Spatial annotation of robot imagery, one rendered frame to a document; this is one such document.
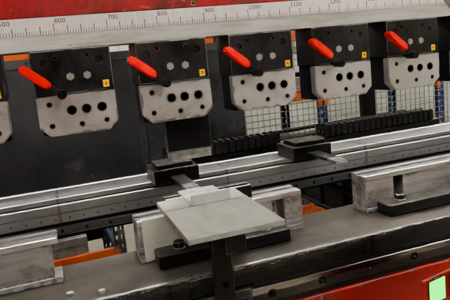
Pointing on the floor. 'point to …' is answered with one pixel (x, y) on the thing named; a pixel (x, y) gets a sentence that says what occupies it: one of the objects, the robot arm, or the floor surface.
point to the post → (367, 104)
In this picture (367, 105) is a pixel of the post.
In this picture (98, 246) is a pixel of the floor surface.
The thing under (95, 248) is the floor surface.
